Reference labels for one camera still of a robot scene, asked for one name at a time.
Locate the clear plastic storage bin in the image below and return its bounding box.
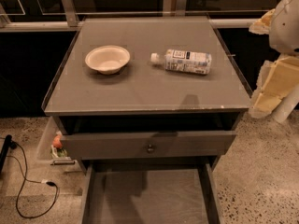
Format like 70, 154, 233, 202
36, 118, 81, 172

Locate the grey open middle drawer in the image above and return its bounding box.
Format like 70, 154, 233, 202
78, 163, 225, 224

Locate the white paper bowl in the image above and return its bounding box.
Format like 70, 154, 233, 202
85, 46, 131, 75

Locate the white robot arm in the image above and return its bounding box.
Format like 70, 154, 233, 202
249, 0, 299, 122

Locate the grey drawer cabinet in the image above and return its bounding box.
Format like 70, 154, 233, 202
41, 15, 253, 224

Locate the black pole on floor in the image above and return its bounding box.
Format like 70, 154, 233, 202
0, 134, 12, 173

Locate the clear bottle with blue label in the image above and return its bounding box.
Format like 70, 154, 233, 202
150, 49, 212, 75

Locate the grey top drawer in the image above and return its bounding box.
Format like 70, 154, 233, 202
59, 112, 240, 161

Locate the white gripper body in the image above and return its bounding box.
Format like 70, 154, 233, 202
269, 0, 299, 55

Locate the orange toy fruit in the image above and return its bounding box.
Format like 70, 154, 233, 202
52, 135, 63, 149

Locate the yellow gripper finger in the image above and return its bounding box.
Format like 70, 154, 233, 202
249, 9, 275, 35
249, 55, 299, 119

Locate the metal railing frame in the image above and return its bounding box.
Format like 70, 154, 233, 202
0, 0, 275, 34

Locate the round metal drawer knob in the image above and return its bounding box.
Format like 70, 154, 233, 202
147, 144, 155, 153

